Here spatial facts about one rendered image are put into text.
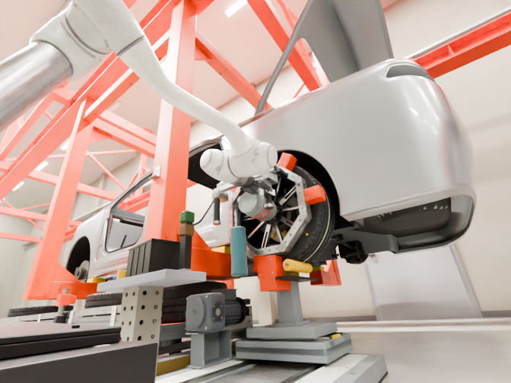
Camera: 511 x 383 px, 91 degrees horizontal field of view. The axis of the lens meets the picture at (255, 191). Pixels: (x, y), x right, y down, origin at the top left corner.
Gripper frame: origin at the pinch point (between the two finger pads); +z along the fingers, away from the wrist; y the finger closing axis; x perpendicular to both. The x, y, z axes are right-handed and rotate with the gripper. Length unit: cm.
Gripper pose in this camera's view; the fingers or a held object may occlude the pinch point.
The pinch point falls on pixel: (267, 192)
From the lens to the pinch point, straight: 122.4
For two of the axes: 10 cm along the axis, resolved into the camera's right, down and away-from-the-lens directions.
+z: 5.8, 3.1, 7.5
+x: -0.7, -9.1, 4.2
